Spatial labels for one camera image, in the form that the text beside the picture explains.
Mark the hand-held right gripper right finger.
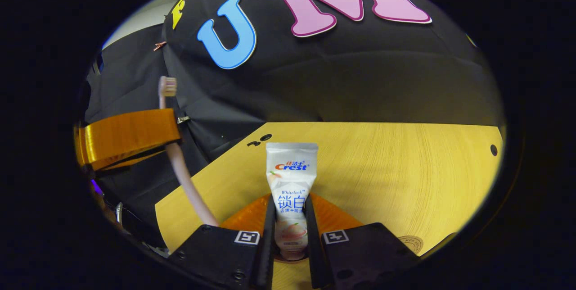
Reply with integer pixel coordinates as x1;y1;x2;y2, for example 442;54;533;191
305;193;421;290

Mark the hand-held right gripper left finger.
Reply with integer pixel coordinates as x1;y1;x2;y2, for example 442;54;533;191
169;193;276;290

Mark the white toothpaste tube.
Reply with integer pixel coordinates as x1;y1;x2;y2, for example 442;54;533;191
265;142;319;261

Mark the pale pink toothbrush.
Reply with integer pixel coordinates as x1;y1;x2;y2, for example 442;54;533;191
158;77;220;227

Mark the round brown coaster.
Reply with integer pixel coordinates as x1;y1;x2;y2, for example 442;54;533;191
398;235;424;255

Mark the wooden desktop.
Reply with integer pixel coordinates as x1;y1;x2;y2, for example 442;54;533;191
155;122;504;290

